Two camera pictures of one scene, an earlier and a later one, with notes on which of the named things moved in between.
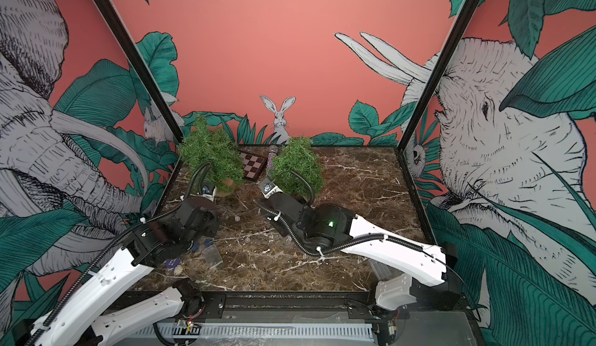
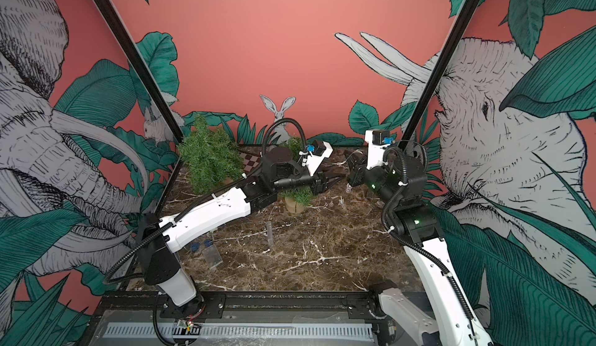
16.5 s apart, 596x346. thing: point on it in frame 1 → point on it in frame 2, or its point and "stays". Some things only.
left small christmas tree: [204, 145] stays
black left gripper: [215, 219] → [318, 185]
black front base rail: [311, 307] stays
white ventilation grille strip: [256, 331] stays
